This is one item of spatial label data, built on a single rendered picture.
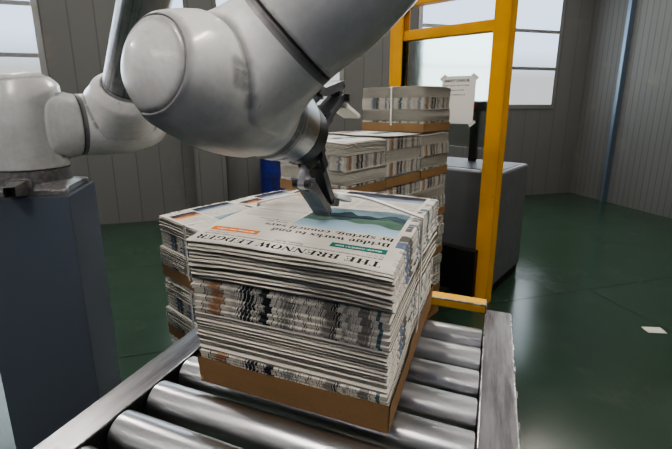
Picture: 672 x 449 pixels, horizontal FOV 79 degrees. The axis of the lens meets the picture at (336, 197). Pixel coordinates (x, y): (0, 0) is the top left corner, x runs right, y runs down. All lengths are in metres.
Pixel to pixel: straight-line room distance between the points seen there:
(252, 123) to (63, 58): 4.40
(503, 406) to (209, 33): 0.58
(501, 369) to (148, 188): 4.21
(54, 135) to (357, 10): 0.92
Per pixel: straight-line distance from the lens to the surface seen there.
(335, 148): 1.59
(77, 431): 0.68
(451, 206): 2.78
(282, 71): 0.33
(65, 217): 1.12
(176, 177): 4.58
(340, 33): 0.33
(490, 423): 0.64
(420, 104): 2.06
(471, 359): 0.76
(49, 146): 1.15
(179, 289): 1.54
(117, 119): 1.14
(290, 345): 0.57
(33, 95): 1.14
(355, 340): 0.52
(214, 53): 0.31
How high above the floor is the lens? 1.21
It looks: 13 degrees down
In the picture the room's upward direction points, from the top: straight up
